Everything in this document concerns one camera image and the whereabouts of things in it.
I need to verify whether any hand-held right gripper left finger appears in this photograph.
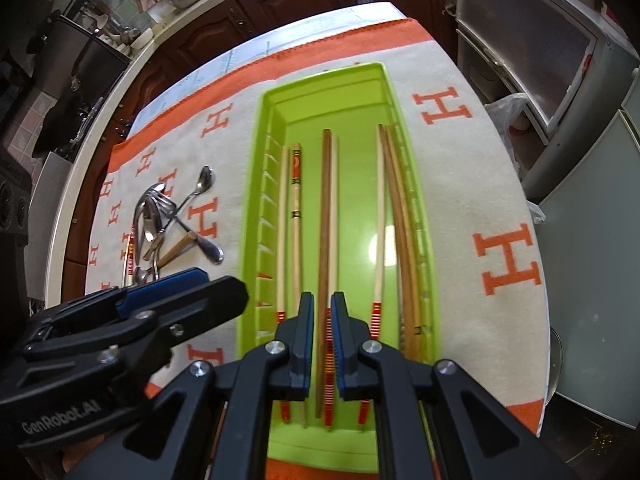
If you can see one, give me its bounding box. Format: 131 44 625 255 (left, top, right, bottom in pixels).
65 291 315 480

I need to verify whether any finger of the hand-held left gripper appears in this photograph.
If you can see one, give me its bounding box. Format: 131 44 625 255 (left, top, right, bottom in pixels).
30 269 208 331
22 276 249 366

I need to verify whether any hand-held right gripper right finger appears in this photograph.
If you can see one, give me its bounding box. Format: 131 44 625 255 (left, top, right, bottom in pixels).
331 292 576 480

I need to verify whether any wooden handled utensil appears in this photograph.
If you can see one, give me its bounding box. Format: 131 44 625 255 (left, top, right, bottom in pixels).
159 232 197 267

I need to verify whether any red striped pale chopstick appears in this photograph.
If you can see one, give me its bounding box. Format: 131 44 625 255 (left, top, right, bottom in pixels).
276 146 292 423
324 135 341 428
122 227 140 281

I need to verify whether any large steel soup spoon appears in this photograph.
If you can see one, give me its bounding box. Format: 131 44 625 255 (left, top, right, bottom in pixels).
131 184 168 261

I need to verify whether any decorated bamboo chopstick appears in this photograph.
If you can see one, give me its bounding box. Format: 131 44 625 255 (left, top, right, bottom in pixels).
390 126 426 357
291 143 308 428

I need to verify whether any small steel spoon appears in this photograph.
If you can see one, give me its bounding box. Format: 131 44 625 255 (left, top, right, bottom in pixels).
159 166 216 235

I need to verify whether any brown wooden chopstick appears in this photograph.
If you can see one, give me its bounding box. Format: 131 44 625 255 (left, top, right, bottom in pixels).
377 124 416 356
314 129 333 418

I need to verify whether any green plastic utensil tray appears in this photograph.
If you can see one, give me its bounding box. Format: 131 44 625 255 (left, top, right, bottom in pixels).
235 62 442 476

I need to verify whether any orange beige printed blanket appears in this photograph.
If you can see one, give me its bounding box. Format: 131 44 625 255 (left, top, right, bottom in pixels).
82 17 546 480

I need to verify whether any gas stove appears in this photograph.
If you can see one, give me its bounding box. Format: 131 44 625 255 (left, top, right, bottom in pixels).
30 15 132 161

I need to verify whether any grey refrigerator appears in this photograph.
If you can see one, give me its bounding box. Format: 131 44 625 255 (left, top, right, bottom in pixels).
537 67 640 431

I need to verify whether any white plastic bag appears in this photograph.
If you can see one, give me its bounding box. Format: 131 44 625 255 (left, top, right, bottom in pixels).
484 92 532 183

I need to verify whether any grey cabinet appliance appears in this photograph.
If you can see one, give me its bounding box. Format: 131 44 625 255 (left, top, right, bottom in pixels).
452 0 640 201

